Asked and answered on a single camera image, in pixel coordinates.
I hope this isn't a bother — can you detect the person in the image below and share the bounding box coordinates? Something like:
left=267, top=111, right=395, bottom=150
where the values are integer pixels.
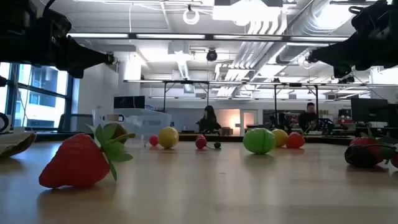
left=196, top=105, right=222, bottom=134
left=297, top=101, right=320, bottom=133

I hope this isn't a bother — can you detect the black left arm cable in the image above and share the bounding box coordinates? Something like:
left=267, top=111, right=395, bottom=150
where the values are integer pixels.
left=42, top=0, right=58, bottom=18

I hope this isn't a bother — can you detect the brown toy kiwi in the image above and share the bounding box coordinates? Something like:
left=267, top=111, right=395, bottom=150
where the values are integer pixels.
left=104, top=123, right=128, bottom=144

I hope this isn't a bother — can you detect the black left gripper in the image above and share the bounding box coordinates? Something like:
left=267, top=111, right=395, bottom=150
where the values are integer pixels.
left=29, top=0, right=109, bottom=79

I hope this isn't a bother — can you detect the black cable loop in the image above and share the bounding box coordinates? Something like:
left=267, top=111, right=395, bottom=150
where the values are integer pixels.
left=0, top=111, right=11, bottom=133

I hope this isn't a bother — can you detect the clear plastic container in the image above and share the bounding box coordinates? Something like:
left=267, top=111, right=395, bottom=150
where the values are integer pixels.
left=92, top=108, right=172, bottom=141

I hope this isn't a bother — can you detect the dark toy blackberry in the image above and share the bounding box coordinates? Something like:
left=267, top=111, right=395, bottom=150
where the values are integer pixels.
left=344, top=144, right=379, bottom=169

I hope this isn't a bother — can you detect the white cable ring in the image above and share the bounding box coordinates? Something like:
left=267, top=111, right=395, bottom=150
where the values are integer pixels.
left=182, top=4, right=201, bottom=26

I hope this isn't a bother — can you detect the silver ventilation duct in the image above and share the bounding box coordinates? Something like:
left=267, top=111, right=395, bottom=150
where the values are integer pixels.
left=275, top=0, right=354, bottom=65

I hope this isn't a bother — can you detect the green toy lime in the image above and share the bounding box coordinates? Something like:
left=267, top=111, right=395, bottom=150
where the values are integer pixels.
left=243, top=128, right=276, bottom=155

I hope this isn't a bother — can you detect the large window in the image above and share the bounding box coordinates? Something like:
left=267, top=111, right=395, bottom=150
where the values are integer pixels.
left=0, top=62, right=74, bottom=130

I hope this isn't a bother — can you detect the overhead light bar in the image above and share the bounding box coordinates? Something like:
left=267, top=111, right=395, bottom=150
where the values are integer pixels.
left=67, top=32, right=351, bottom=43

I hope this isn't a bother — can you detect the yellow toy lemon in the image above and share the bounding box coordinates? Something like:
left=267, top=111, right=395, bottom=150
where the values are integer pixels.
left=271, top=128, right=289, bottom=148
left=158, top=126, right=180, bottom=149

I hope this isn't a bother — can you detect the red toy strawberry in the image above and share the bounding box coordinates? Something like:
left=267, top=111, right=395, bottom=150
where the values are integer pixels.
left=349, top=126, right=398, bottom=164
left=39, top=123, right=137, bottom=189
left=285, top=132, right=306, bottom=149

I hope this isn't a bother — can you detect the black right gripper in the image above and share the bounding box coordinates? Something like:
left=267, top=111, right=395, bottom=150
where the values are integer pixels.
left=310, top=0, right=392, bottom=78

